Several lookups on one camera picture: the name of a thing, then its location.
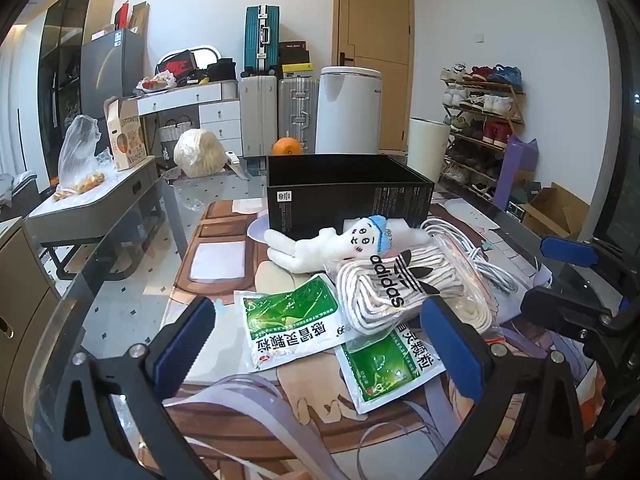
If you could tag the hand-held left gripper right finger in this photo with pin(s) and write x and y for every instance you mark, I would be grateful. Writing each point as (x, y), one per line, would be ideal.
(450, 345)

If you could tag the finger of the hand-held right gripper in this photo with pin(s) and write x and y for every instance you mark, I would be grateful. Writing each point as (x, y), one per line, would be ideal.
(567, 251)
(560, 310)

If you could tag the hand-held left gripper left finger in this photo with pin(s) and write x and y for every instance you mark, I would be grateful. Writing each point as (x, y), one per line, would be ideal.
(185, 345)

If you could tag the green white medicine packet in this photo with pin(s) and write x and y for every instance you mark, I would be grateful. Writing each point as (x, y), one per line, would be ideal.
(285, 320)
(385, 375)

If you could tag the zip bag of white laces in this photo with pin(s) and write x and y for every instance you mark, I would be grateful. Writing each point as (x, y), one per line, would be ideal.
(400, 280)

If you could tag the white plush toy blue cap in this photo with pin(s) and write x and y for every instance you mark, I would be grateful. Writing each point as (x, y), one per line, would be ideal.
(320, 247)

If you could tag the black cardboard box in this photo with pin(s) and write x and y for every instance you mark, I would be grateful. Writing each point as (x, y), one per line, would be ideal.
(320, 200)

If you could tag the open brown cardboard box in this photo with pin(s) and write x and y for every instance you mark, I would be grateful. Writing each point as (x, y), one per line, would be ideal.
(555, 210)

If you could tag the purple stool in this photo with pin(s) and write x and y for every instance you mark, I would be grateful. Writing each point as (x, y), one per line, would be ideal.
(515, 175)

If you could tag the printed cartoon table mat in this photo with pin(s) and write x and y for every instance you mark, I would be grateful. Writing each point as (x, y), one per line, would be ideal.
(300, 410)

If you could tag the pale round coaster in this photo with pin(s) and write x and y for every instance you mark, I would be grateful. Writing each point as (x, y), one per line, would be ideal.
(257, 230)

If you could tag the wooden shoe rack with shoes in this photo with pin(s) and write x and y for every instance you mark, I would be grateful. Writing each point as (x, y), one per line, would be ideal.
(482, 125)

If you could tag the pale paper sheet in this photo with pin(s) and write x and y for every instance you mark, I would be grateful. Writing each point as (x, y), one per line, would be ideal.
(250, 205)

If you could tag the grey side table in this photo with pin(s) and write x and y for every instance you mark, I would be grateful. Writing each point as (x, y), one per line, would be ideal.
(100, 200)

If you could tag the white cylinder bin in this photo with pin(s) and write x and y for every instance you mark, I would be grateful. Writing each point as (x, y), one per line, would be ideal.
(427, 150)

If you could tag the white plastic tool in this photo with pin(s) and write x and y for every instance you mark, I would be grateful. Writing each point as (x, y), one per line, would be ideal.
(235, 164)

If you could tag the white plastic bag bundle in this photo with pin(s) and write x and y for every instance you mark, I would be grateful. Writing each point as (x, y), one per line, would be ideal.
(199, 154)

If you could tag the woven basket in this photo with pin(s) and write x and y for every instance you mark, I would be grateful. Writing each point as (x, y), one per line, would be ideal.
(175, 135)

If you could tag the clear plastic bag of fruit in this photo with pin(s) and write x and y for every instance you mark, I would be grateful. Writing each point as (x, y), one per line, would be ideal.
(80, 160)

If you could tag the cardboard fruit box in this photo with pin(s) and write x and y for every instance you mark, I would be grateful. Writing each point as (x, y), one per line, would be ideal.
(127, 135)

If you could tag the orange fruit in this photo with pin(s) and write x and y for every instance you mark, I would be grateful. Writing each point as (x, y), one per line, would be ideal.
(287, 146)

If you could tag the white dresser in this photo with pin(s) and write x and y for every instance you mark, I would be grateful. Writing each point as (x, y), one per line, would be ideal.
(210, 110)

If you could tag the smooth silver suitcase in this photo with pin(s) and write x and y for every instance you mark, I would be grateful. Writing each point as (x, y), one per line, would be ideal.
(257, 115)

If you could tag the white round appliance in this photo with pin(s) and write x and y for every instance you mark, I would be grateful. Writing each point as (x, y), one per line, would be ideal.
(348, 110)

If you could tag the ribbed silver suitcase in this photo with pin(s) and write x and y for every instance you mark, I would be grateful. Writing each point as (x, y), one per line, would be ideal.
(298, 115)

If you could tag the red food bag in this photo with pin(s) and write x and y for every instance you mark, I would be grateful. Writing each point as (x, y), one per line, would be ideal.
(157, 82)

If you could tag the black bag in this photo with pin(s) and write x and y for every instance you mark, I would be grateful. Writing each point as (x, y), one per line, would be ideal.
(221, 70)

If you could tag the red black shoe box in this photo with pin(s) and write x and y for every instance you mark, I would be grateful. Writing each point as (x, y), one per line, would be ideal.
(175, 64)

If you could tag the grey refrigerator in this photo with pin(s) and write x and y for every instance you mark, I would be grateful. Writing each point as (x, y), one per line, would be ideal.
(110, 70)

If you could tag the wooden door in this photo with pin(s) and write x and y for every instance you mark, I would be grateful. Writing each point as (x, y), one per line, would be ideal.
(372, 35)

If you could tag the white oval mirror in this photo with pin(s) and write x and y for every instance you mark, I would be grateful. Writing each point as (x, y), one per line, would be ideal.
(210, 52)

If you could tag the yellow black box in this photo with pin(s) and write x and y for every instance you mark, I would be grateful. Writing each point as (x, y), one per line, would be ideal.
(298, 70)

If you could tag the dark wardrobe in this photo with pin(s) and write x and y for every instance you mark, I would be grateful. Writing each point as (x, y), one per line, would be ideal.
(60, 60)

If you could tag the black flat box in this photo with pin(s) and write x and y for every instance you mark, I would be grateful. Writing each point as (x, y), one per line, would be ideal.
(294, 52)

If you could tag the teal suitcase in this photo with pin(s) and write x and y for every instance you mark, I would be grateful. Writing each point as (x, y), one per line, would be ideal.
(261, 40)

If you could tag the red gift box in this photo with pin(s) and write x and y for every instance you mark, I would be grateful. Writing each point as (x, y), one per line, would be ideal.
(122, 16)

